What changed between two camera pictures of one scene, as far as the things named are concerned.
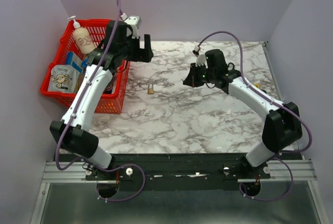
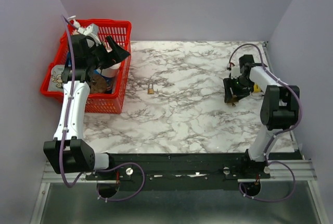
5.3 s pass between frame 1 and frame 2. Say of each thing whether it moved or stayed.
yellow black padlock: stayed
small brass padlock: stayed
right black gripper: moved
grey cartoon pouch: stayed
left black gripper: moved
